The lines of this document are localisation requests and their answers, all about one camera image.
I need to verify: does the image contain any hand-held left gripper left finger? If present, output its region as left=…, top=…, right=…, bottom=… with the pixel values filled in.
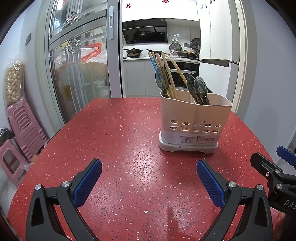
left=25, top=158, right=102, bottom=241

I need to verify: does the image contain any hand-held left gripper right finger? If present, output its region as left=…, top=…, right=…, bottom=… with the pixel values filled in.
left=196, top=159, right=274, bottom=241

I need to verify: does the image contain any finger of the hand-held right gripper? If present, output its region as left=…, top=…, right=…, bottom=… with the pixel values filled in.
left=276, top=146, right=296, bottom=166
left=250, top=152, right=296, bottom=200

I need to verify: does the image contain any beige plastic utensil holder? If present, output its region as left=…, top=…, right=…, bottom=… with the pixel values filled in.
left=158, top=90, right=233, bottom=153

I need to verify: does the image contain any metal spoon nearer holder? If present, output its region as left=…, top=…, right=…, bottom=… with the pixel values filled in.
left=155, top=67, right=172, bottom=98
left=194, top=76, right=210, bottom=105

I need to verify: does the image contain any metal spoon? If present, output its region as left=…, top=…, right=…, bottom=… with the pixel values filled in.
left=186, top=75, right=202, bottom=104

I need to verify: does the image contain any person's right hand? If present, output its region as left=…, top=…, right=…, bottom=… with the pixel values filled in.
left=276, top=212, right=287, bottom=230

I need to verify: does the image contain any single pink plastic stool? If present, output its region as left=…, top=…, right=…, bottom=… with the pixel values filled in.
left=0, top=138, right=31, bottom=189

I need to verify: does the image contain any stack of pink plastic stools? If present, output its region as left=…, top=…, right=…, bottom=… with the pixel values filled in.
left=6, top=97, right=49, bottom=161

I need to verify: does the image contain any black bag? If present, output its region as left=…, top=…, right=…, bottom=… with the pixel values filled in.
left=0, top=127, right=15, bottom=146

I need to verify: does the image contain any black built-in oven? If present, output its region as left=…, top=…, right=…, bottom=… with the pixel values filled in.
left=165, top=61, right=200, bottom=89

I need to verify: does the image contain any white kitchen counter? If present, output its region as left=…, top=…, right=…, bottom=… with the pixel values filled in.
left=122, top=56, right=200, bottom=97

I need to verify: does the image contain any glass sliding door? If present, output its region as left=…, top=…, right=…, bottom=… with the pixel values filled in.
left=35, top=0, right=123, bottom=127

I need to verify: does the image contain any clear bag of beige balls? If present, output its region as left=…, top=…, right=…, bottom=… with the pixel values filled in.
left=4, top=59, right=25, bottom=105

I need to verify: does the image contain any red plastic basket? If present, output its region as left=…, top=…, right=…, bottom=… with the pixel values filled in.
left=80, top=43, right=104, bottom=63

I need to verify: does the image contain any white refrigerator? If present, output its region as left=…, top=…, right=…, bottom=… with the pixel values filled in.
left=196, top=0, right=241, bottom=114

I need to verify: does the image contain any round metal strainer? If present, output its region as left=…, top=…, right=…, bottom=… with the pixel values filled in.
left=190, top=38, right=201, bottom=51
left=169, top=43, right=182, bottom=54

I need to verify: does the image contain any black wok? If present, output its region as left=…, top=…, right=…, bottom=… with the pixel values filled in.
left=122, top=47, right=144, bottom=58

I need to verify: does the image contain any black range hood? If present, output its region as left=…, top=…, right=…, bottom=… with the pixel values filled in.
left=122, top=19, right=168, bottom=45

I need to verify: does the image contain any dark wok with handle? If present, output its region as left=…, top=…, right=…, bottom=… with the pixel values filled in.
left=176, top=50, right=199, bottom=58

